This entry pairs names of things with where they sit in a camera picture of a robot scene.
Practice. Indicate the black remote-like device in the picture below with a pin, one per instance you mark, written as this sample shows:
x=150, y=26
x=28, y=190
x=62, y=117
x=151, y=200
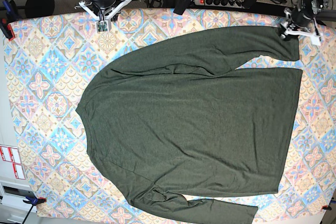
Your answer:
x=181, y=6

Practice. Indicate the white power strip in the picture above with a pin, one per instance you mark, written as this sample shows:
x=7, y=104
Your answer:
x=219, y=3

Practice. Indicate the blue clamp upper left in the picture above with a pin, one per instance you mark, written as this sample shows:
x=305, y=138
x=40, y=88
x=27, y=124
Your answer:
x=5, y=24

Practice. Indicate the red white labels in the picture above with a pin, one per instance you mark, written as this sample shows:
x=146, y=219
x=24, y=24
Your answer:
x=11, y=166

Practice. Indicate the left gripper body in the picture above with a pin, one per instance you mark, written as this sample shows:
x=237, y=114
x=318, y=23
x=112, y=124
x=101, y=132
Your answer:
x=302, y=17

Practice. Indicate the orange clamp lower right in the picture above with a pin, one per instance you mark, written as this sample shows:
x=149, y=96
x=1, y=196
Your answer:
x=327, y=208

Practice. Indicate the blue clamp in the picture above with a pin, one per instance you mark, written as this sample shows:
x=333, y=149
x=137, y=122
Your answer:
x=5, y=24
x=33, y=201

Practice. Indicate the blue clamp lower left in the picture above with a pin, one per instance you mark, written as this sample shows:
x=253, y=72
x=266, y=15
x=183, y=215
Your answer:
x=33, y=201

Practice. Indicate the dark green long-sleeve shirt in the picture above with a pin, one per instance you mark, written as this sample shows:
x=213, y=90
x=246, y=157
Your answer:
x=181, y=124

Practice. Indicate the black round stool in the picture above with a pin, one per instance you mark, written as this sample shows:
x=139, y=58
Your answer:
x=39, y=8

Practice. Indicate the patterned pastel tablecloth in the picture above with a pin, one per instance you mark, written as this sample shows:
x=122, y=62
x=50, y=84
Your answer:
x=52, y=59

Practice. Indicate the grey cabinet lower left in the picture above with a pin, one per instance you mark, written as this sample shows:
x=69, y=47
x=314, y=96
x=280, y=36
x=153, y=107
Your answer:
x=13, y=209

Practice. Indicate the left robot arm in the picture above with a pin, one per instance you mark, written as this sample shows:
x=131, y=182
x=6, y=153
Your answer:
x=317, y=6

